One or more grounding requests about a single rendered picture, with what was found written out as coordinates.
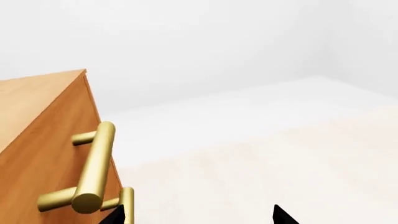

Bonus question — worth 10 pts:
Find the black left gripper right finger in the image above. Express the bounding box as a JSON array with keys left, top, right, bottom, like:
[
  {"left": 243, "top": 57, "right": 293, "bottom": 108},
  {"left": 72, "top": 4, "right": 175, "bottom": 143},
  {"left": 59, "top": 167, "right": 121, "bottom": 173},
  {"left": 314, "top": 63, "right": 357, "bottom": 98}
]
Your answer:
[{"left": 273, "top": 203, "right": 300, "bottom": 224}]

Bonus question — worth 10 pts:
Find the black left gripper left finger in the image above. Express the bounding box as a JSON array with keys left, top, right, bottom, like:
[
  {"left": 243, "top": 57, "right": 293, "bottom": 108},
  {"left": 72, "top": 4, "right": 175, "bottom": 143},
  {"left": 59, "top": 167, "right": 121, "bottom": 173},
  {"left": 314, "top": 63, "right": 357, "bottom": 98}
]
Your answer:
[{"left": 99, "top": 203, "right": 126, "bottom": 224}]

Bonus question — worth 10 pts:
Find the small brass drawer handle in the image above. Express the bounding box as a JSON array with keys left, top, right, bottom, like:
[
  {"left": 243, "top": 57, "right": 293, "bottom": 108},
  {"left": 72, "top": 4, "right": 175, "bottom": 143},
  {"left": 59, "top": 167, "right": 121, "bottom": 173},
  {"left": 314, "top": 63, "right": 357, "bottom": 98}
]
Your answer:
[{"left": 99, "top": 187, "right": 135, "bottom": 224}]

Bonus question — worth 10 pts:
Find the large brass drawer handle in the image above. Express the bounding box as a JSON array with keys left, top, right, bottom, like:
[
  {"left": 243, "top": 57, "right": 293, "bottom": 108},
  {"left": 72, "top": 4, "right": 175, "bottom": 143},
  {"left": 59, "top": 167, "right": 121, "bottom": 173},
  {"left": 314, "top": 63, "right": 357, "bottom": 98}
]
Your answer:
[{"left": 37, "top": 121, "right": 116, "bottom": 215}]

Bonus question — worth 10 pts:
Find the wooden drawer cabinet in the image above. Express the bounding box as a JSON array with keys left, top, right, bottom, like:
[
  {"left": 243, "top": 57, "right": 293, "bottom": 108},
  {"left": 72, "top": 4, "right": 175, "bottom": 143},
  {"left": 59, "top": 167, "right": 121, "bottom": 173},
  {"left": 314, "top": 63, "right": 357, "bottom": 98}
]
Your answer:
[{"left": 0, "top": 68, "right": 124, "bottom": 224}]

